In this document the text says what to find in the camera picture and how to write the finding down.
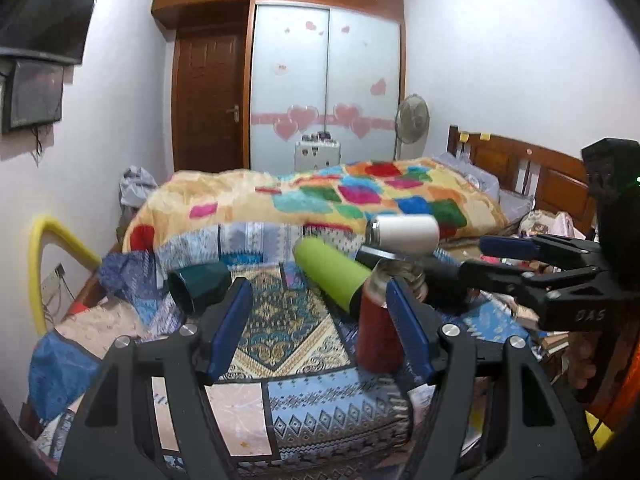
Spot colourful patchwork blanket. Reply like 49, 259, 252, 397
122, 157, 511, 256

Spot red cup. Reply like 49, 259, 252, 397
356, 280, 405, 375

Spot yellow foam tube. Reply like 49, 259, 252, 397
27, 214, 103, 333

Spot wall power outlet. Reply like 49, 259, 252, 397
40, 262, 68, 301

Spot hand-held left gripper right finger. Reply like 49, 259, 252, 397
385, 277, 601, 480

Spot blue crumpled cloth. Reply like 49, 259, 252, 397
97, 250, 168, 326

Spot grey clothes pile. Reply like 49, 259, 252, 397
117, 166, 160, 211

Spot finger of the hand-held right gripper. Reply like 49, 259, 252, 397
430, 260, 621, 331
479, 234, 608, 273

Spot light green bottle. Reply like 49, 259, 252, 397
293, 237, 373, 318

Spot dark green cup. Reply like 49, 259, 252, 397
166, 261, 232, 315

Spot wooden bed headboard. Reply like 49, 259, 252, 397
446, 125, 598, 236

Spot shiny steel cup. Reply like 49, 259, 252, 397
372, 264, 432, 303

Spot white bottle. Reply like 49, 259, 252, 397
366, 214, 441, 251

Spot black wall television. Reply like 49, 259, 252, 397
0, 0, 96, 66

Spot grey pillow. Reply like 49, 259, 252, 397
432, 152, 536, 223

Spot frosted sliding wardrobe doors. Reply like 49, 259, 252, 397
250, 2, 403, 173

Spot standing electric fan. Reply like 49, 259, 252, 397
392, 94, 431, 161

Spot black wall box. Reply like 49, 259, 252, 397
0, 57, 66, 135

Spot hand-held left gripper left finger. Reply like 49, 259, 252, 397
57, 277, 256, 480

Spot printed floral cloth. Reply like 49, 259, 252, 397
517, 210, 588, 241

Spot brown wooden door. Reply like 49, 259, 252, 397
172, 27, 251, 172

